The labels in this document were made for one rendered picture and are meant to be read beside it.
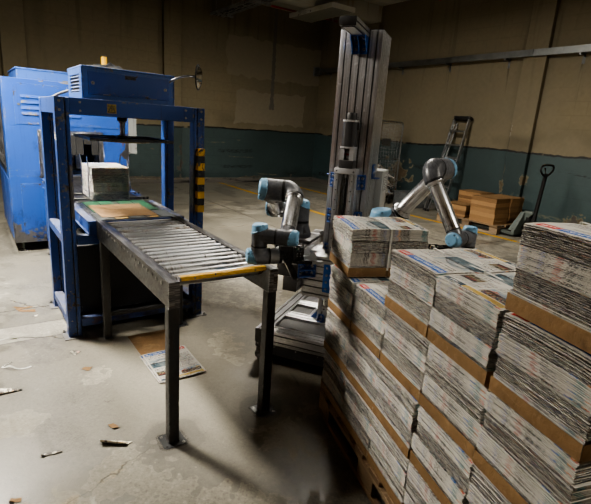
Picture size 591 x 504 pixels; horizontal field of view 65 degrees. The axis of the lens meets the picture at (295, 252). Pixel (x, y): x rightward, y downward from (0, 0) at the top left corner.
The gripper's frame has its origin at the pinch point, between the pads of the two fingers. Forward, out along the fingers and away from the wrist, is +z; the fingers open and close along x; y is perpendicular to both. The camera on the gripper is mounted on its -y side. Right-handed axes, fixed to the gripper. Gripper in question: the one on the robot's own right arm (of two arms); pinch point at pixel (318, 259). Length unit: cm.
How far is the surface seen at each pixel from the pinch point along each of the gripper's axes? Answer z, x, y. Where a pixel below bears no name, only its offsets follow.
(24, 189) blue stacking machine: -214, 323, -19
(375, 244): 18.8, -21.7, 13.5
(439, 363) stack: 12, -92, -7
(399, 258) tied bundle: 10, -61, 19
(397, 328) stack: 11, -65, -7
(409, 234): 34.6, -22.5, 18.3
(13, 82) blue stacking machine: -215, 322, 85
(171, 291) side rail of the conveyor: -69, -14, -9
